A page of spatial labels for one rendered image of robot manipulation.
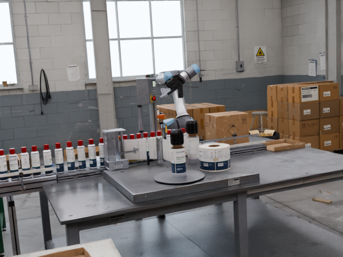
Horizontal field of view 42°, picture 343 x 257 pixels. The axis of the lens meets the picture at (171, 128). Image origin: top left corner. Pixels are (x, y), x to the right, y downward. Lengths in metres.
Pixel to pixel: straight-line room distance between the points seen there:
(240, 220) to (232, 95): 6.85
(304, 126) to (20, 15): 5.15
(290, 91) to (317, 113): 0.53
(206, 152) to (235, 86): 6.69
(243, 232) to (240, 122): 1.27
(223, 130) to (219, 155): 0.92
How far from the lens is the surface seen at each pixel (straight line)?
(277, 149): 3.62
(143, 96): 3.21
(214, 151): 2.79
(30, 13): 8.48
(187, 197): 2.49
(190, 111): 6.63
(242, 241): 2.76
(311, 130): 6.87
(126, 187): 2.57
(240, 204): 2.68
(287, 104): 6.93
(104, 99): 8.51
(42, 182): 3.05
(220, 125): 3.69
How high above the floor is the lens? 1.56
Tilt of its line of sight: 8 degrees down
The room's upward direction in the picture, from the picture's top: 3 degrees counter-clockwise
